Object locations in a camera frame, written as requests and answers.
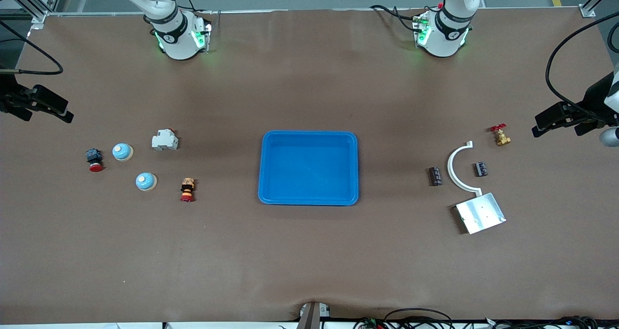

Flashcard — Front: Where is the black left base cable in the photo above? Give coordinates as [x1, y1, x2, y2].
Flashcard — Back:
[370, 4, 424, 32]

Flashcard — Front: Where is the black cable bundle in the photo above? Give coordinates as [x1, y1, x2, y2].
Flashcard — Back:
[484, 315, 600, 329]

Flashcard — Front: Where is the red push button switch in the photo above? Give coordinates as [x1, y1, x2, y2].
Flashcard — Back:
[86, 148, 104, 173]

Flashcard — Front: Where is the orange emergency stop button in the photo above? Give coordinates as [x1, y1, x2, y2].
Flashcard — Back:
[180, 177, 196, 203]

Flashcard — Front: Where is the white circuit breaker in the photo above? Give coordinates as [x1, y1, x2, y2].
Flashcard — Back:
[151, 129, 179, 151]

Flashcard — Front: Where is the blue call bell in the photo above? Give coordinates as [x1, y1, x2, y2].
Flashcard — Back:
[135, 172, 157, 192]
[112, 142, 133, 162]

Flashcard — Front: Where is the white curved plastic bracket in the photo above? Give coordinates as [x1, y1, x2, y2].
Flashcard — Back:
[447, 141, 483, 197]

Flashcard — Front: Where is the blue plastic tray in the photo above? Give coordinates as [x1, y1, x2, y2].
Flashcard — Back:
[258, 131, 359, 206]

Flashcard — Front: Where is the silver metal plate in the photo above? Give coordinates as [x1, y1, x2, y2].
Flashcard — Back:
[455, 193, 507, 235]

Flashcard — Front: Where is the black looped cable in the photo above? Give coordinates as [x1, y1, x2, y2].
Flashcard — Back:
[384, 308, 455, 329]

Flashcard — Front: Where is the brass valve red handle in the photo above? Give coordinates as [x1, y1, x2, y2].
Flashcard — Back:
[490, 123, 512, 147]

